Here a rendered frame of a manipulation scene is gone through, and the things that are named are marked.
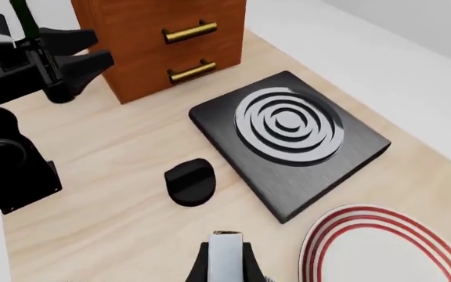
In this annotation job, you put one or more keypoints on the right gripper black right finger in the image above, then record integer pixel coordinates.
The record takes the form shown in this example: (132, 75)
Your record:
(253, 268)

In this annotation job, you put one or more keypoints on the white plate with red rings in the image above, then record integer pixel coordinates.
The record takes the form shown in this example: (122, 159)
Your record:
(382, 252)

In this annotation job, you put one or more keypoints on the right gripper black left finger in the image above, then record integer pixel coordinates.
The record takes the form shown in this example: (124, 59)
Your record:
(199, 268)

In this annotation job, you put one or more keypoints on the wooden cabinet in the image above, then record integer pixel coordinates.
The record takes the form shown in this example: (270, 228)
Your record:
(139, 64)

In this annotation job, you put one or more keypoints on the round black stove knob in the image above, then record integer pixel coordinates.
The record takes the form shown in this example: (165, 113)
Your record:
(190, 182)

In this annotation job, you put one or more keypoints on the dark green rod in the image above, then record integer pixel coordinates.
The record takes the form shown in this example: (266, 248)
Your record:
(26, 17)

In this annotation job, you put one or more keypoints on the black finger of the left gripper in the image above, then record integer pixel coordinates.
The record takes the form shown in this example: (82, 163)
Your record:
(86, 69)
(71, 38)

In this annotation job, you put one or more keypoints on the flat black stove plate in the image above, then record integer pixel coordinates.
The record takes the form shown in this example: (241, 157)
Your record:
(249, 164)

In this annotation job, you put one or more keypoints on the wooden cabinet drawer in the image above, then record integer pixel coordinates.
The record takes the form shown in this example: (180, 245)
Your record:
(131, 38)
(147, 79)

